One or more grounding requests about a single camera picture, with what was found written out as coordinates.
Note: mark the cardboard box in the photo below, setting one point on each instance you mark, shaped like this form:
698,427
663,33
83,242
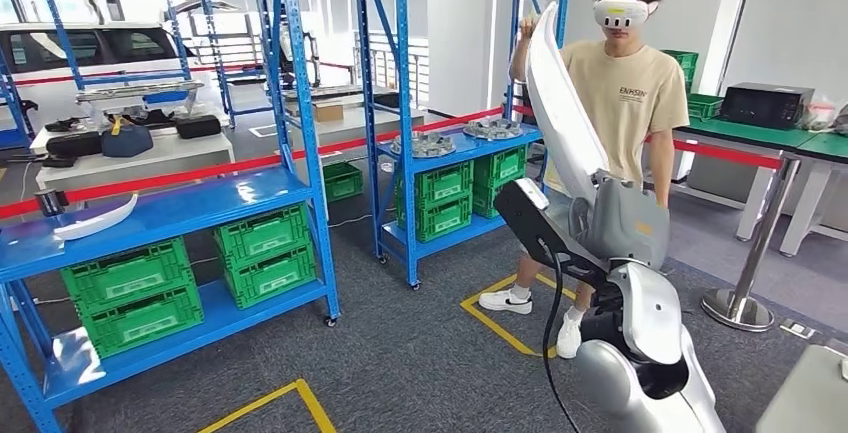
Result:
328,112

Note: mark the silver floor socket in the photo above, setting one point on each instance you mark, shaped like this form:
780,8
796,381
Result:
798,329

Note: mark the white car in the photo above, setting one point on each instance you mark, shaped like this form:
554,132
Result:
119,46

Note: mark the black box appliance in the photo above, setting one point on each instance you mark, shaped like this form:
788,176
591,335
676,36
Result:
762,106

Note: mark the silver barrier stanchion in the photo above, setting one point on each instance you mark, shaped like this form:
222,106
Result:
762,238

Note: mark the grey workbench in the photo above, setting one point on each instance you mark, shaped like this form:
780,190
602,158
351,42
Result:
808,397

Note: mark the white curved car part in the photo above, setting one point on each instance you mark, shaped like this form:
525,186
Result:
93,223
563,112

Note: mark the green top workbench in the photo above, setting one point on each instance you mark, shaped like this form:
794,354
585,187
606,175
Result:
742,132
828,148

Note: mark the black remote controller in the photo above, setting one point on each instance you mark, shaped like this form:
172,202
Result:
60,162

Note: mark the person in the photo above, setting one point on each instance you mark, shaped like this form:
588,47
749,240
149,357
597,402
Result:
629,105

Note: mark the round grey metal casting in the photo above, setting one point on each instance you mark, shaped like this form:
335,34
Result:
424,145
493,128

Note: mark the white table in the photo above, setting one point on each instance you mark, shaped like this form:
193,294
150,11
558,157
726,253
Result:
371,124
166,152

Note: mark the black barrier post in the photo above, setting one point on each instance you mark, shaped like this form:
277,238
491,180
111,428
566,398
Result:
52,203

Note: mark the red barrier tape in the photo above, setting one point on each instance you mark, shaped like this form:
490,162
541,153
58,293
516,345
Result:
199,172
729,155

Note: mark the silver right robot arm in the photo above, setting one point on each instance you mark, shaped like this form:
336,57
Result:
652,317

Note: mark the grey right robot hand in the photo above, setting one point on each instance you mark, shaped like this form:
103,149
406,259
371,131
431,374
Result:
623,228

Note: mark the white railing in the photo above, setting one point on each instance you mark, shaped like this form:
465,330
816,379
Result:
387,66

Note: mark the blue steel shelf rack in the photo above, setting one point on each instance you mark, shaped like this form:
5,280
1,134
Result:
126,76
218,52
405,52
13,138
166,208

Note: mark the navy blue bag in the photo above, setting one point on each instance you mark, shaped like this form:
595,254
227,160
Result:
127,142

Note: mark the black hard case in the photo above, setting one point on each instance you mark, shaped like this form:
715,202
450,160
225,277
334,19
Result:
387,100
73,145
199,126

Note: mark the clear plastic bag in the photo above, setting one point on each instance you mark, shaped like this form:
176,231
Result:
821,115

